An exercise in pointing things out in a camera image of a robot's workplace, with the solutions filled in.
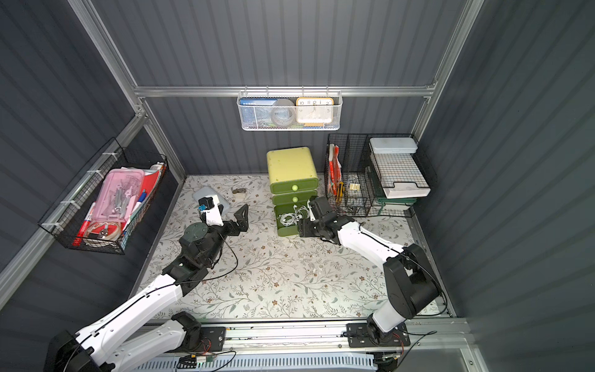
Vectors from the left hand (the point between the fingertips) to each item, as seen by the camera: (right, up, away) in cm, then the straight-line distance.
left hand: (234, 207), depth 73 cm
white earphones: (+18, -2, +33) cm, 37 cm away
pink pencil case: (-37, +4, -1) cm, 37 cm away
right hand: (+24, -8, +16) cm, 30 cm away
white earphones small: (+15, -7, +29) cm, 33 cm away
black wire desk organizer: (+54, +13, +26) cm, 61 cm away
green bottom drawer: (+17, -11, +26) cm, 32 cm away
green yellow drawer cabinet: (+17, +13, +22) cm, 31 cm away
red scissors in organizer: (+38, +18, +43) cm, 61 cm away
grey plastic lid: (-24, +6, +39) cm, 46 cm away
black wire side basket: (-42, -3, -10) cm, 43 cm away
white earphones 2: (+21, -5, +31) cm, 38 cm away
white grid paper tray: (+62, +12, +21) cm, 67 cm away
